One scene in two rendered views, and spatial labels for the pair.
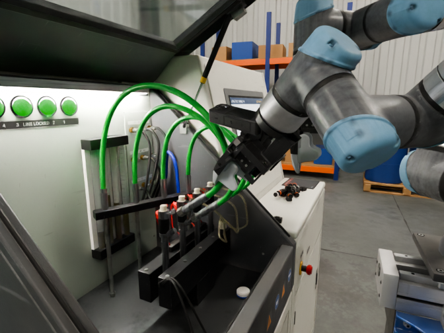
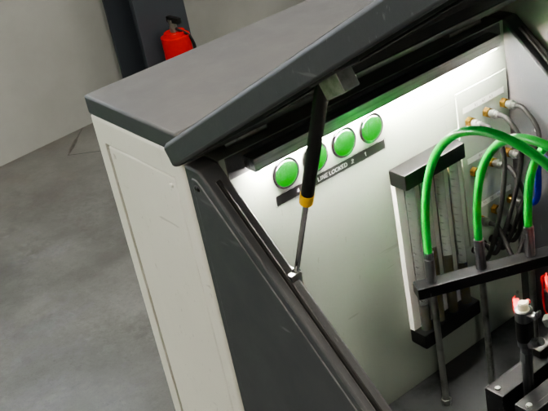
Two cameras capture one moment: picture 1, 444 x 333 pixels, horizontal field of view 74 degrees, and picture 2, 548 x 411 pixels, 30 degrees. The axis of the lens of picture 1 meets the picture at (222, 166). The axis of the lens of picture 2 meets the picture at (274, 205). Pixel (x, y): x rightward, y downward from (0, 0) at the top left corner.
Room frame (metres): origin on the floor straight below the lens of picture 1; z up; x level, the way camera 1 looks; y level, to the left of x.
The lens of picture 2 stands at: (-0.58, -0.22, 2.09)
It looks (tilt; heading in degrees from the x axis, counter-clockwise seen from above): 28 degrees down; 31
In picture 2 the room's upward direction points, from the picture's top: 11 degrees counter-clockwise
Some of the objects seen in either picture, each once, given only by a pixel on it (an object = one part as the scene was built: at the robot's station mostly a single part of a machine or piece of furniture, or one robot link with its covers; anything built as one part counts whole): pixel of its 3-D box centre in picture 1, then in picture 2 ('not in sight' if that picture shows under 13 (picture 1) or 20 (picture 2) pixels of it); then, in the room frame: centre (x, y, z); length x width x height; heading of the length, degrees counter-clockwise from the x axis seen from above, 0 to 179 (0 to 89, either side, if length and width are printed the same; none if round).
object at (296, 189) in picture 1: (291, 189); not in sight; (1.29, -0.31, 1.01); 0.23 x 0.11 x 0.06; 154
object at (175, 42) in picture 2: not in sight; (183, 65); (3.53, 2.64, 0.29); 0.17 x 0.15 x 0.54; 157
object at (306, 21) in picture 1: (314, 27); not in sight; (0.66, -0.19, 1.54); 0.09 x 0.08 x 0.11; 104
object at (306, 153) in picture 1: (305, 154); not in sight; (0.64, -0.18, 1.28); 0.06 x 0.03 x 0.09; 64
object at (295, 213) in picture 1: (289, 200); not in sight; (1.25, -0.30, 0.97); 0.70 x 0.22 x 0.03; 154
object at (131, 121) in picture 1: (143, 156); (493, 161); (1.02, 0.27, 1.20); 0.13 x 0.03 x 0.31; 154
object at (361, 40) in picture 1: (360, 29); not in sight; (0.67, -0.29, 1.54); 0.11 x 0.11 x 0.08; 14
